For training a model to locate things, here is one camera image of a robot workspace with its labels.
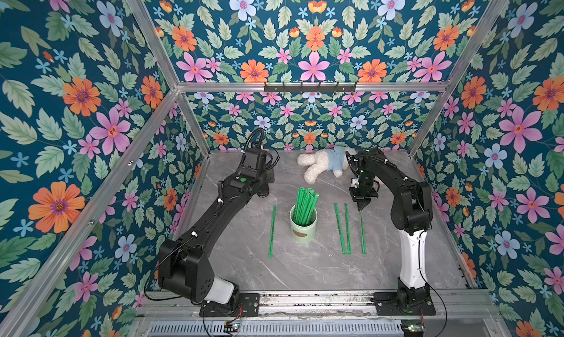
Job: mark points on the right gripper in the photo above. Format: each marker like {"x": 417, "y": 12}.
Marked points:
{"x": 363, "y": 193}

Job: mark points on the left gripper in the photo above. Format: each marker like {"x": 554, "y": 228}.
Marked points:
{"x": 269, "y": 178}

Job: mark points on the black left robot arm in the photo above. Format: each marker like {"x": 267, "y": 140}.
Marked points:
{"x": 183, "y": 264}

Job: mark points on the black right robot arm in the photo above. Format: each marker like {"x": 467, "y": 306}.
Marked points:
{"x": 412, "y": 215}

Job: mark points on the bundle of green wrapped straws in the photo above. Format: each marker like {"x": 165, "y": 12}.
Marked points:
{"x": 306, "y": 203}

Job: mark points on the light green storage cup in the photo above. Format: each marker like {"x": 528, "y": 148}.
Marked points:
{"x": 303, "y": 234}

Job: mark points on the white plush teddy bear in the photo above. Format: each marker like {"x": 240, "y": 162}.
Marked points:
{"x": 332, "y": 160}

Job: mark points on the black wall hook rack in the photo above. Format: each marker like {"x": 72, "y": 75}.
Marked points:
{"x": 315, "y": 87}

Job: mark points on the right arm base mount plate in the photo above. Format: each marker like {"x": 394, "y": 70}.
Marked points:
{"x": 389, "y": 304}

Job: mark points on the white vented cable duct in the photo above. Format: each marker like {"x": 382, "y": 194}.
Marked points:
{"x": 277, "y": 328}

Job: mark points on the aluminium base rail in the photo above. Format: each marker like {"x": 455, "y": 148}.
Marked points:
{"x": 452, "y": 303}

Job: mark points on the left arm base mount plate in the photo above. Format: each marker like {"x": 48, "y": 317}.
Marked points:
{"x": 248, "y": 306}

